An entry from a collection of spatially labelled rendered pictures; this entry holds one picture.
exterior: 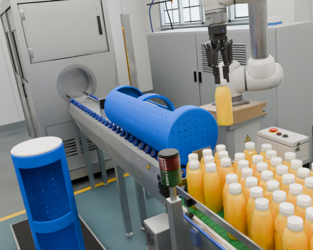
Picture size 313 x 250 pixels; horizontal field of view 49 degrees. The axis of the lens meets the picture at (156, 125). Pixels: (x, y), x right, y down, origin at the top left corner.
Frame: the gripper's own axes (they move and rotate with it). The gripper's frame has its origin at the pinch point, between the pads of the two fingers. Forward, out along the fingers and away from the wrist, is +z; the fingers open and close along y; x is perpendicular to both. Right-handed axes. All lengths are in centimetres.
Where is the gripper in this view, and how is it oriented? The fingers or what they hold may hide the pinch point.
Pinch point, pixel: (221, 75)
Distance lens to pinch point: 146.5
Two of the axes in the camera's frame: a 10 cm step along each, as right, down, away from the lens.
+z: 1.3, 9.7, 2.2
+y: -8.9, 2.1, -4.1
